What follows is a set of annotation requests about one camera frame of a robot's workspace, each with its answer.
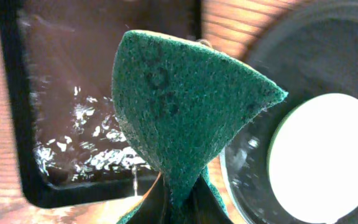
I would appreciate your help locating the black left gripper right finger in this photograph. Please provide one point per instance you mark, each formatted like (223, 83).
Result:
(204, 206)

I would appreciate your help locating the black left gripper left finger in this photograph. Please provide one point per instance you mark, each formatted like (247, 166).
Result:
(155, 205)

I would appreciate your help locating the green and yellow sponge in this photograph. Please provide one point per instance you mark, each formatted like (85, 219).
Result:
(179, 103)

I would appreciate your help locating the rectangular black tray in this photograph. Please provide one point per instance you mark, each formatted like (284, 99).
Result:
(58, 57)

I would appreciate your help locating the round black tray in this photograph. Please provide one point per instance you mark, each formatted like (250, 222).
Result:
(308, 52)

